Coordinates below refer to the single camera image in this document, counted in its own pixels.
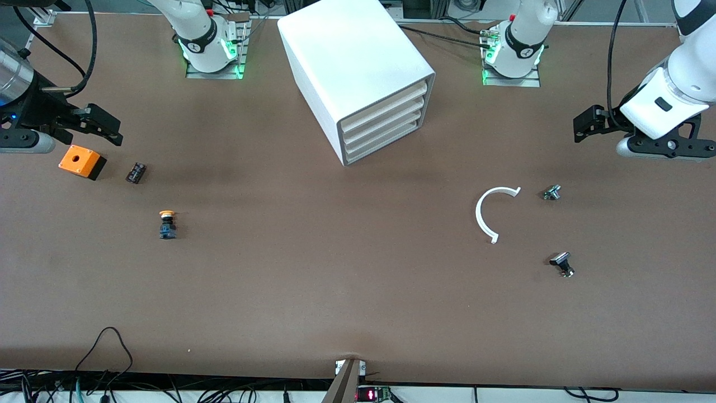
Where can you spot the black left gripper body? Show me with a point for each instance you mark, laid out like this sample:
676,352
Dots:
609,120

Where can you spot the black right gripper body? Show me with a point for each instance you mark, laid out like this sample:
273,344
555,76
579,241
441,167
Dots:
43,110

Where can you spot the white plastic divider panel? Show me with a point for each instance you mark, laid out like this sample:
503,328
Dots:
386,120

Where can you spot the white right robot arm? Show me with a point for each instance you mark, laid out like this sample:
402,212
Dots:
193,22

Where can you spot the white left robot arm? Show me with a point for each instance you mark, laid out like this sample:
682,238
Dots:
526,33

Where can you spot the orange mushroom push button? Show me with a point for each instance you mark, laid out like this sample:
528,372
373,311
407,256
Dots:
167,226

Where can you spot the black flat-head push button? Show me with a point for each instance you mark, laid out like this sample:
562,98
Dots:
561,260

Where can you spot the white plastic drawer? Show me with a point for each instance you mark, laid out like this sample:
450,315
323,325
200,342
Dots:
386,106
386,131
386,141

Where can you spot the white drawer cabinet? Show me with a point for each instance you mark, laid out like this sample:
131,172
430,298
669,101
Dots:
347,56

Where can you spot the small black connector block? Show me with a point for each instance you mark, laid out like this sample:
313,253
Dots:
136,173

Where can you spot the small silver metal fitting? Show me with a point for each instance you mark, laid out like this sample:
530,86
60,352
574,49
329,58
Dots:
551,193

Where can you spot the small red LED display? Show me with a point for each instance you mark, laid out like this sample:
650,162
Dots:
372,394

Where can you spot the orange button enclosure box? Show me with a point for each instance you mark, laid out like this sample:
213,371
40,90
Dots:
78,159

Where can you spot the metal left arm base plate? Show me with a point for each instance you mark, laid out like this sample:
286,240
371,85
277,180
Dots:
531,81

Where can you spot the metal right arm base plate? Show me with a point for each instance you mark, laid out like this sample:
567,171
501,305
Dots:
193,74

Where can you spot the grey metal camera post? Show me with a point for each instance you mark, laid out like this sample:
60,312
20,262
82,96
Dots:
344,383

